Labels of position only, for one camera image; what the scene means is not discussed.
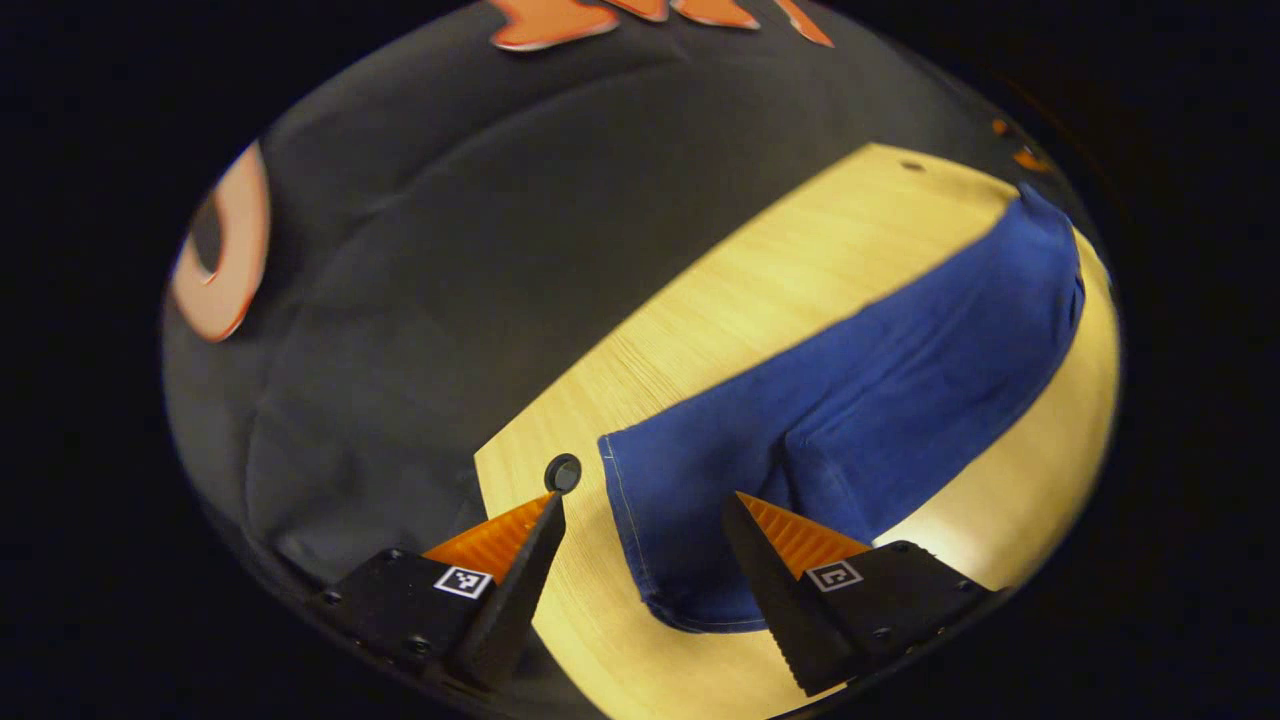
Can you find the blue denim jeans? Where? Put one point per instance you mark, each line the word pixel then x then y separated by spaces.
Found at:
pixel 880 400

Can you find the black backdrop cloth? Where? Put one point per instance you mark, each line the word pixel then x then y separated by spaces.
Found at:
pixel 450 250

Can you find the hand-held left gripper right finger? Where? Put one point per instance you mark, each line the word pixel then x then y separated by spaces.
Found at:
pixel 770 600

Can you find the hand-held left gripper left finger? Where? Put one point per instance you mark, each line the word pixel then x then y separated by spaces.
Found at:
pixel 515 600

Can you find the black round table grommet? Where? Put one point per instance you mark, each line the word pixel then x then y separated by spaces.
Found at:
pixel 562 473

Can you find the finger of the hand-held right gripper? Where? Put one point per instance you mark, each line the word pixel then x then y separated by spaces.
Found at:
pixel 1030 160

